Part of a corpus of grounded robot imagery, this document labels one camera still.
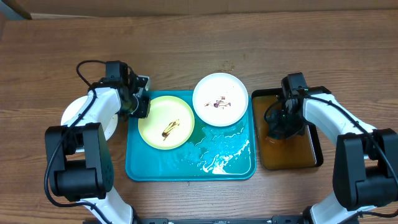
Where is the white plate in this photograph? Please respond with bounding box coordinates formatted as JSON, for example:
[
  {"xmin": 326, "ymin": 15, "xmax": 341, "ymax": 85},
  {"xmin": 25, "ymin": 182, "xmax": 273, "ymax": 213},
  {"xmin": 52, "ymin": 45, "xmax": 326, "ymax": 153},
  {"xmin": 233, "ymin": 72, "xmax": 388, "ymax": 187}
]
[
  {"xmin": 60, "ymin": 96, "xmax": 118, "ymax": 140},
  {"xmin": 192, "ymin": 73, "xmax": 249, "ymax": 127}
]

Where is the teal plastic tray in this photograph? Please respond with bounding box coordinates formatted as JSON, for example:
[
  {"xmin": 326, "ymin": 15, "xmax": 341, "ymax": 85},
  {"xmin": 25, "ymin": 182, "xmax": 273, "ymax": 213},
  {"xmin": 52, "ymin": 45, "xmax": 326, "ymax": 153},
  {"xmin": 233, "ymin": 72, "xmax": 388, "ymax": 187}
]
[{"xmin": 125, "ymin": 107, "xmax": 256, "ymax": 182}]

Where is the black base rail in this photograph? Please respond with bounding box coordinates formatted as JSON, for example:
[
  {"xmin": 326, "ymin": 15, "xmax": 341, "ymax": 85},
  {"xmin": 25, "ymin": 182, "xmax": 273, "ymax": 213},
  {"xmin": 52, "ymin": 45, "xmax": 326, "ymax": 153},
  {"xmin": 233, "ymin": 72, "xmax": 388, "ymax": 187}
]
[{"xmin": 132, "ymin": 215, "xmax": 312, "ymax": 224}]

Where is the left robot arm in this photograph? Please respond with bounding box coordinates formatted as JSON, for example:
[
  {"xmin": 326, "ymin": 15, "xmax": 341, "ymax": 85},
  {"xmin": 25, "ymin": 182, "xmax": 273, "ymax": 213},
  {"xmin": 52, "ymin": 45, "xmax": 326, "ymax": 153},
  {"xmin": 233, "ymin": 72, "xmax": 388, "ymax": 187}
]
[{"xmin": 44, "ymin": 60, "xmax": 150, "ymax": 223}]

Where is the dark chair part background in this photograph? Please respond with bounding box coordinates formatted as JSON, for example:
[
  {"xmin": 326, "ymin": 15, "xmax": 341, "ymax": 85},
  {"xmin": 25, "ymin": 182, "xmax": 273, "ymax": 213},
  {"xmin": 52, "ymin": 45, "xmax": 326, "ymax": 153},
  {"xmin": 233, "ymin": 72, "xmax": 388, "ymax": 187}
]
[{"xmin": 1, "ymin": 0, "xmax": 32, "ymax": 21}]

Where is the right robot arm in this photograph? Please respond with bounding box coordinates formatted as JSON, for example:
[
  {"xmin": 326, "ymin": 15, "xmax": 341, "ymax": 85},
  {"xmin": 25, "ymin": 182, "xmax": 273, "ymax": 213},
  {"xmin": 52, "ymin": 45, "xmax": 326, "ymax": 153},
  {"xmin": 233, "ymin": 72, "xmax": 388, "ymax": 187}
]
[{"xmin": 264, "ymin": 73, "xmax": 397, "ymax": 224}]

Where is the black tray with brown water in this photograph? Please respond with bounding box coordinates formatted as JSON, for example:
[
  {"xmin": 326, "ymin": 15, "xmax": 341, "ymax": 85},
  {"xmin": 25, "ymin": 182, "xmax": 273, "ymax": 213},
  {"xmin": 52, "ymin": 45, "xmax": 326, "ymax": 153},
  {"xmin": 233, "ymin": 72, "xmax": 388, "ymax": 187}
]
[{"xmin": 251, "ymin": 88, "xmax": 323, "ymax": 170}]

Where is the yellow-green plate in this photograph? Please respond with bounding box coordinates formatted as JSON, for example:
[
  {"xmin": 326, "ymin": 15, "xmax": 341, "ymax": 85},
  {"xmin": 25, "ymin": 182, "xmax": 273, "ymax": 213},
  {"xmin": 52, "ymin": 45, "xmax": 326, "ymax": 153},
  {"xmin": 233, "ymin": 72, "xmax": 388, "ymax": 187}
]
[{"xmin": 137, "ymin": 96, "xmax": 195, "ymax": 150}]

